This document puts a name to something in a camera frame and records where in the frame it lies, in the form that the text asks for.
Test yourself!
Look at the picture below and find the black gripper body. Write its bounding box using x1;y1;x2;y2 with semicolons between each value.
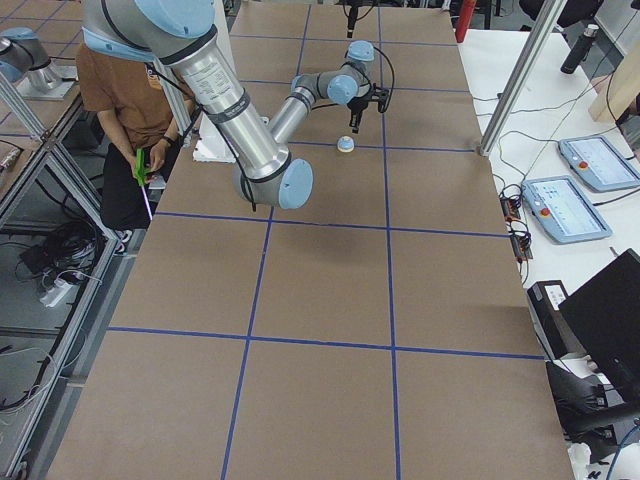
347;96;370;116
342;0;375;8

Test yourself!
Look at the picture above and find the blue service bell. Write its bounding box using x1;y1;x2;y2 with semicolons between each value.
336;136;355;153

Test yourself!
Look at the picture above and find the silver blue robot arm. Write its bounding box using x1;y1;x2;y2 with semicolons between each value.
83;1;375;209

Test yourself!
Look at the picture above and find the red cylinder bottle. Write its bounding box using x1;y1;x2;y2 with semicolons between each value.
455;0;477;43

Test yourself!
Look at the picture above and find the brown paper table cover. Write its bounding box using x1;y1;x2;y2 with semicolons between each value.
47;8;573;479

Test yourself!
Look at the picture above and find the person in brown shirt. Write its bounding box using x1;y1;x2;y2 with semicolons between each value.
76;44;182;237

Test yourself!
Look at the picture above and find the black water bottle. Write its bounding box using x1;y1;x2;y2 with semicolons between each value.
560;23;600;74

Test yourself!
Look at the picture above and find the near blue teach pendant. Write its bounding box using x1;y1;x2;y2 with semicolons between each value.
521;176;613;244

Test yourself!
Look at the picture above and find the blue teach pendant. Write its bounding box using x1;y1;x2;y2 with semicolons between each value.
558;135;639;192
521;176;613;244

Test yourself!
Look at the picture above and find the green handheld tool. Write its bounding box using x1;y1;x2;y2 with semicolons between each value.
133;148;153;187

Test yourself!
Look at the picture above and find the far blue teach pendant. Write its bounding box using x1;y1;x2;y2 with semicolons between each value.
558;135;639;192

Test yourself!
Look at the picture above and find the black box with label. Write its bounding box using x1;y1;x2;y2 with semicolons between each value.
527;280;582;359

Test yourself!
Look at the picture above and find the black monitor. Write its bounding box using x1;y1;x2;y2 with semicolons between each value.
560;249;639;402

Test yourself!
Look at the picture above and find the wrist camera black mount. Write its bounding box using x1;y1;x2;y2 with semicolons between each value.
366;84;393;114

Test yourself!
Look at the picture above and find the white pedestal column base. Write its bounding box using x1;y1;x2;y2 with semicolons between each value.
193;0;237;163

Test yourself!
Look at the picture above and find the aluminium frame post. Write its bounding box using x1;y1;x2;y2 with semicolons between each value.
478;0;567;157

